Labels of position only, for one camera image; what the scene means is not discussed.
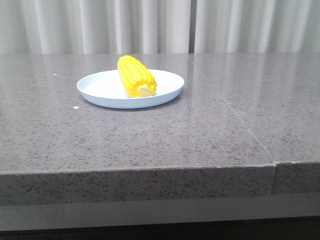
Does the white curtain panel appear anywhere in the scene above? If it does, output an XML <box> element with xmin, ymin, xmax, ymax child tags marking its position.
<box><xmin>192</xmin><ymin>0</ymin><xmax>320</xmax><ymax>53</ymax></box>
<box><xmin>0</xmin><ymin>0</ymin><xmax>196</xmax><ymax>54</ymax></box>

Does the white curtain right panel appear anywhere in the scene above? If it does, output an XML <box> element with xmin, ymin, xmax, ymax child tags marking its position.
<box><xmin>192</xmin><ymin>0</ymin><xmax>320</xmax><ymax>53</ymax></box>

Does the light blue plate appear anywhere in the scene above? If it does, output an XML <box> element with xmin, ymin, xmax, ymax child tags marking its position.
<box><xmin>77</xmin><ymin>69</ymin><xmax>185</xmax><ymax>109</ymax></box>

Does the white curtain left panel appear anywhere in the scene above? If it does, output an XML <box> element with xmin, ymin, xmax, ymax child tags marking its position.
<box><xmin>0</xmin><ymin>0</ymin><xmax>196</xmax><ymax>54</ymax></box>

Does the yellow corn cob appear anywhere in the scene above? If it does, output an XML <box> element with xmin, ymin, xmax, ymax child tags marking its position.
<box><xmin>117</xmin><ymin>55</ymin><xmax>157</xmax><ymax>98</ymax></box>

